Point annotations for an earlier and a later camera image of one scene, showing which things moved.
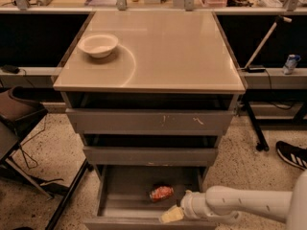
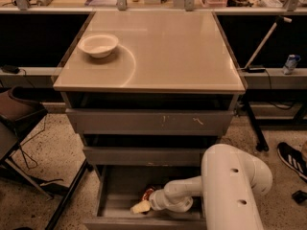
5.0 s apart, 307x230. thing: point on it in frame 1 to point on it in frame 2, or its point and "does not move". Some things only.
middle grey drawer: x=151 y=156 does not move
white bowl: x=99 y=46 does not move
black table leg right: x=262 y=145 does not move
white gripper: x=193 y=204 to x=157 y=199
